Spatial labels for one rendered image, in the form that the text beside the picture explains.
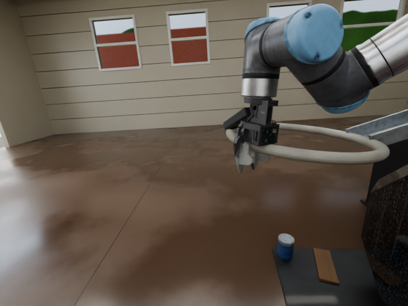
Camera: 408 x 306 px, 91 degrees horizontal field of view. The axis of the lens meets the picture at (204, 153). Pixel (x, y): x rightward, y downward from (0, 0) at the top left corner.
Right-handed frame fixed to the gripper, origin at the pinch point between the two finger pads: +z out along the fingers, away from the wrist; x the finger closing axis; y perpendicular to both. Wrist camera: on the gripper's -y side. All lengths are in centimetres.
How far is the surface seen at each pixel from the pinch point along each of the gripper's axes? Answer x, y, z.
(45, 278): -75, -96, 100
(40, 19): -97, -789, -198
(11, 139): -208, -675, 126
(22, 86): -169, -757, -10
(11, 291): -92, -97, 101
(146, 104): 148, -627, 36
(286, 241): 62, -20, 72
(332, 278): 70, 7, 81
